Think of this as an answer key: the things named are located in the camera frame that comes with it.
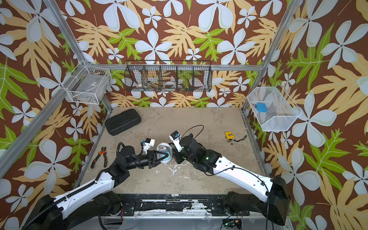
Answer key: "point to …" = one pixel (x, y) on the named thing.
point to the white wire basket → (87, 84)
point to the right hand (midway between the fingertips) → (172, 147)
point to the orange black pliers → (104, 152)
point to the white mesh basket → (282, 111)
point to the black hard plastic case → (121, 122)
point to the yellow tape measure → (229, 135)
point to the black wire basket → (168, 75)
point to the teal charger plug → (167, 158)
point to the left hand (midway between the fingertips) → (168, 156)
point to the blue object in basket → (261, 107)
